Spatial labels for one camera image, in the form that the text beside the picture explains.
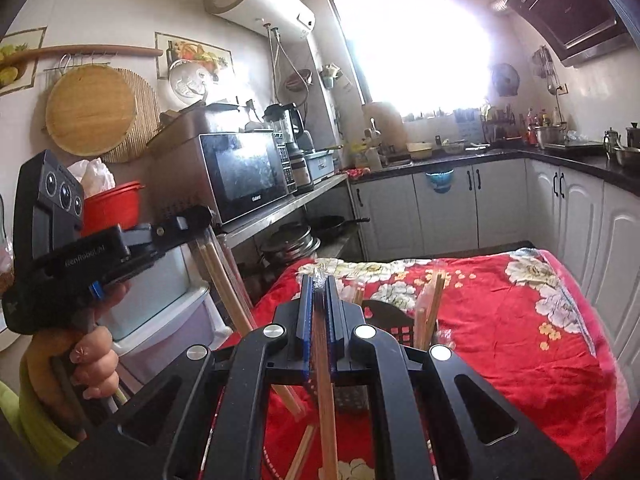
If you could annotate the dark range hood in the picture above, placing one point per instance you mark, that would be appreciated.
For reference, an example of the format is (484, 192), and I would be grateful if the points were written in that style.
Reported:
(565, 10)

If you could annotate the silver microwave oven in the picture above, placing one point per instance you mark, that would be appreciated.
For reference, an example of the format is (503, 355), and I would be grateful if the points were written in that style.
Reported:
(245, 175)

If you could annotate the blue bowl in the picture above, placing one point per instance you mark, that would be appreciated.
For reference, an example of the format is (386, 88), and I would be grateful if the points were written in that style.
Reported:
(440, 181)

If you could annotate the round wooden board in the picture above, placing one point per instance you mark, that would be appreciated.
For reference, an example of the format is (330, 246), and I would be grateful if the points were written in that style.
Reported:
(90, 110)

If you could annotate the white round plastic strainer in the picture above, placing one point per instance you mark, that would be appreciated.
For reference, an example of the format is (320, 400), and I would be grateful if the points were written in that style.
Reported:
(190, 82)

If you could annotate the plastic-wrapped chopstick pair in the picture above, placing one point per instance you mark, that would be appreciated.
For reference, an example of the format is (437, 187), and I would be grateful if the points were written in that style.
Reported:
(358, 294)
(327, 425)
(225, 285)
(436, 300)

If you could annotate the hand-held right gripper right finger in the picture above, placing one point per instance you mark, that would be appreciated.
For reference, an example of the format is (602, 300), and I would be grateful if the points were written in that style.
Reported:
(334, 330)

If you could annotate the steel bowl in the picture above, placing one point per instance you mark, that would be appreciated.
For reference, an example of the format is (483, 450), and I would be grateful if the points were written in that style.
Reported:
(627, 156)

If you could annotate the red plastic bucket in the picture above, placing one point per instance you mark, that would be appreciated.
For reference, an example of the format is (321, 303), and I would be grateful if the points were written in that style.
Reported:
(112, 207)

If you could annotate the white plastic drawer cabinet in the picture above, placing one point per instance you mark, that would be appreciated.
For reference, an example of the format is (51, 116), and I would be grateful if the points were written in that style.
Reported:
(165, 280)

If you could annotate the white plastic bag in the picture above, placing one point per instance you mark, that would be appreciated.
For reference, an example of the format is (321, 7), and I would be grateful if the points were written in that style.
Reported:
(92, 175)

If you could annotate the pile of chopsticks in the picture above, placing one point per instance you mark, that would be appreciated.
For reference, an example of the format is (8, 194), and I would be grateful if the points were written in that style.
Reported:
(302, 452)

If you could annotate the large steel pot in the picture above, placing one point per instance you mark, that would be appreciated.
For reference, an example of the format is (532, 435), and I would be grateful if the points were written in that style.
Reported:
(550, 135)

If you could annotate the dish rack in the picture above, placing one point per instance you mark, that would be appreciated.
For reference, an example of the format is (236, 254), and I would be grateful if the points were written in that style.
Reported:
(500, 127)

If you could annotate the person's left forearm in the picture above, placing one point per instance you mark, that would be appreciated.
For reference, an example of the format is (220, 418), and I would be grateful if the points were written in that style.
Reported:
(35, 435)

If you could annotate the small wall planter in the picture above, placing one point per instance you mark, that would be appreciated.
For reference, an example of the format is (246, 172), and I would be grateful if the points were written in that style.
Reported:
(331, 77)

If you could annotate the black frying pan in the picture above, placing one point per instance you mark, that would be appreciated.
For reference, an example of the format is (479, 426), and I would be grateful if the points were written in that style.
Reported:
(330, 227)

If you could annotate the white cylindrical water heater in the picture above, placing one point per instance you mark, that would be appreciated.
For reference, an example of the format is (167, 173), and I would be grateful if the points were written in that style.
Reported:
(260, 0)

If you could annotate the fruit wall picture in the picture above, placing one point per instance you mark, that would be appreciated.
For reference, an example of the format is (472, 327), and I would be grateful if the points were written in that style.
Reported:
(200, 49)
(15, 60)

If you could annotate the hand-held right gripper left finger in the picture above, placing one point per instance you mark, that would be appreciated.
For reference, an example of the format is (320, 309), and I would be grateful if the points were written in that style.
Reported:
(307, 330)

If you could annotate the grey blue plastic container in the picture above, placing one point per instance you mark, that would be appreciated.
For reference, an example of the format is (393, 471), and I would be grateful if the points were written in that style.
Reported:
(319, 166)

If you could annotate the round woven mat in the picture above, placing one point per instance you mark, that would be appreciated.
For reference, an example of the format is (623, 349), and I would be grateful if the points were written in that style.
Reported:
(148, 110)

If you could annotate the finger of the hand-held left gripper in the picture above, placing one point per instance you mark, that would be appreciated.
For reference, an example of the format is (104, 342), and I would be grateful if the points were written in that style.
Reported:
(175, 222)
(165, 254)

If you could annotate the stacked steel pot lids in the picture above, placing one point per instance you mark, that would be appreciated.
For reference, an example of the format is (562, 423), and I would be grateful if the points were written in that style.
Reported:
(290, 245)

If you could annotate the wooden rolling pin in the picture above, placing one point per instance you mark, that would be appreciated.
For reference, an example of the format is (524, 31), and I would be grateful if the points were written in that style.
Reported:
(100, 50)

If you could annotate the white kitchen cabinets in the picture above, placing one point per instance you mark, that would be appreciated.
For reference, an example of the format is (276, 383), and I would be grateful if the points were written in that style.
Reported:
(550, 210)

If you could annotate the red floral tablecloth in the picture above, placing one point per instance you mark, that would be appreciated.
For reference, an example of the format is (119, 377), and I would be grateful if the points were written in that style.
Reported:
(500, 360)

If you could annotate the hanging kitchen utensils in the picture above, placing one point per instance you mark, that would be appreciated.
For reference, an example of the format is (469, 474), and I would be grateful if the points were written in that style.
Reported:
(545, 67)

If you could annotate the round wall ornament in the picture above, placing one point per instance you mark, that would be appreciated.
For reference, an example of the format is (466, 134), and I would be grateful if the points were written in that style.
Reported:
(505, 80)

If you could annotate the black blender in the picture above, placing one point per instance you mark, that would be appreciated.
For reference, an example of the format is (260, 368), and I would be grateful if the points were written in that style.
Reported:
(282, 122)

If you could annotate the person's left hand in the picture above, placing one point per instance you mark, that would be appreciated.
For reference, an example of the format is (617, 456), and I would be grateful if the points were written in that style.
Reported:
(95, 360)

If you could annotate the kitchen window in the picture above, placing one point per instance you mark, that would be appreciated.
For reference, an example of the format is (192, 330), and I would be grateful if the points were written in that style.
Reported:
(410, 50)

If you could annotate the black plastic mesh basket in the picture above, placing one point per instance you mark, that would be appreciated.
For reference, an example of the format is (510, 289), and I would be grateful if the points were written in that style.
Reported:
(395, 317)

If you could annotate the dark glass jar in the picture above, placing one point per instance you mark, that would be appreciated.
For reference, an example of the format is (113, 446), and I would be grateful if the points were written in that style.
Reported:
(300, 175)

